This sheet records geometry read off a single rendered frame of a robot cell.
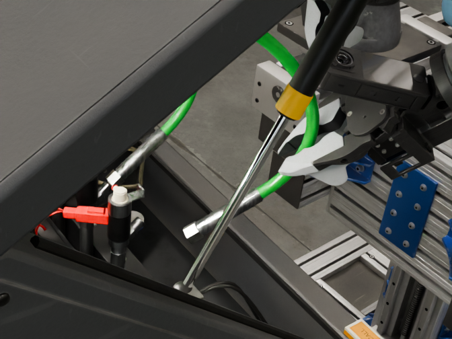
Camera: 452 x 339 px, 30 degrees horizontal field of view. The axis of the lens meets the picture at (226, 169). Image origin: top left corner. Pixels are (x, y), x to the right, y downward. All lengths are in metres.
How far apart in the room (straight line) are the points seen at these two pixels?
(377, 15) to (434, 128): 0.69
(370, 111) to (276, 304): 0.44
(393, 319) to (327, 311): 0.79
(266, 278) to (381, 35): 0.56
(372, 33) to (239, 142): 1.59
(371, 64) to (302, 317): 0.45
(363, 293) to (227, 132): 1.08
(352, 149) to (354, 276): 1.48
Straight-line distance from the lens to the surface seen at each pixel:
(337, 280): 2.29
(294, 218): 2.78
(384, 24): 1.56
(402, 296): 1.88
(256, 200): 0.93
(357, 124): 0.86
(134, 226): 1.04
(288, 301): 1.19
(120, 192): 0.99
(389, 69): 0.85
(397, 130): 0.86
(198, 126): 3.15
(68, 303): 0.51
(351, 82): 0.82
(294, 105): 0.56
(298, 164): 0.89
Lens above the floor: 1.76
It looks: 37 degrees down
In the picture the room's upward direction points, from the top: 7 degrees clockwise
